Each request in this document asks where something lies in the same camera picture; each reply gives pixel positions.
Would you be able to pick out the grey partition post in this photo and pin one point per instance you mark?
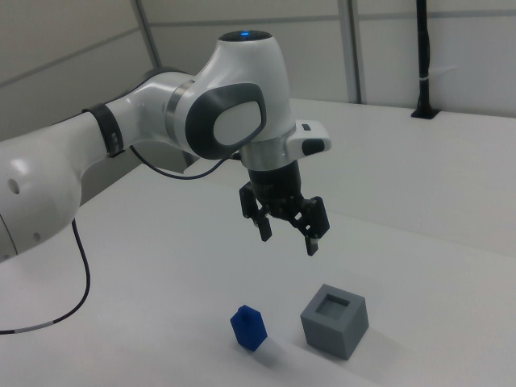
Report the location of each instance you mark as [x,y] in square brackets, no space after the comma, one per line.
[354,48]

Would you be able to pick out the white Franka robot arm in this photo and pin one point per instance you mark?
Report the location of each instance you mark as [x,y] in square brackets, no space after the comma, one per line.
[250,68]

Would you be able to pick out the blue block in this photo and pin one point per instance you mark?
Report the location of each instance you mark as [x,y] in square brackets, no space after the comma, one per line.
[250,330]

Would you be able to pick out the black pole with base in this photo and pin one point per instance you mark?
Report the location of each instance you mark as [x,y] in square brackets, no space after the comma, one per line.
[423,60]

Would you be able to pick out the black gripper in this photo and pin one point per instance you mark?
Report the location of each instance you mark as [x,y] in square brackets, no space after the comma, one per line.
[276,189]

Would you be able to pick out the grey hollow cuboid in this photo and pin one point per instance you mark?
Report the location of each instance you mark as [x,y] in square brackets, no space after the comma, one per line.
[326,338]

